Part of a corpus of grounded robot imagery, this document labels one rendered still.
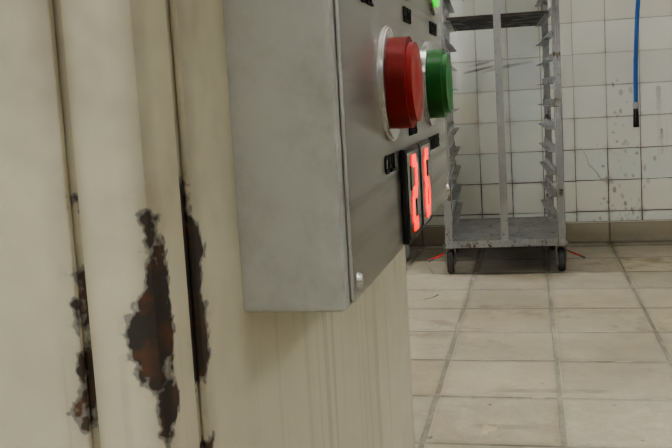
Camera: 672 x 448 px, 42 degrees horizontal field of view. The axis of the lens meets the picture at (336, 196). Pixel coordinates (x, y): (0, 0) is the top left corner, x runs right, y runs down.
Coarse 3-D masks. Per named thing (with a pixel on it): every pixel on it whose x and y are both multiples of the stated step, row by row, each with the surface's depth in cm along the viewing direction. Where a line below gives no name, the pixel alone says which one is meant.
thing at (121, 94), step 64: (0, 0) 19; (64, 0) 18; (128, 0) 18; (192, 0) 21; (0, 64) 19; (64, 64) 19; (128, 64) 18; (192, 64) 21; (0, 128) 19; (64, 128) 19; (128, 128) 19; (192, 128) 21; (0, 192) 19; (64, 192) 19; (128, 192) 19; (192, 192) 20; (0, 256) 19; (64, 256) 19; (128, 256) 19; (192, 256) 20; (0, 320) 20; (64, 320) 19; (128, 320) 19; (192, 320) 21; (256, 320) 25; (320, 320) 31; (384, 320) 43; (0, 384) 20; (64, 384) 19; (128, 384) 19; (192, 384) 21; (256, 384) 24; (320, 384) 31; (384, 384) 43
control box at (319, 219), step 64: (256, 0) 22; (320, 0) 22; (384, 0) 29; (256, 64) 23; (320, 64) 22; (384, 64) 27; (256, 128) 23; (320, 128) 22; (384, 128) 28; (256, 192) 23; (320, 192) 23; (384, 192) 28; (256, 256) 23; (320, 256) 23; (384, 256) 28
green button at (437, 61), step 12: (432, 60) 37; (444, 60) 38; (432, 72) 37; (444, 72) 37; (432, 84) 37; (444, 84) 37; (432, 96) 37; (444, 96) 37; (432, 108) 38; (444, 108) 38
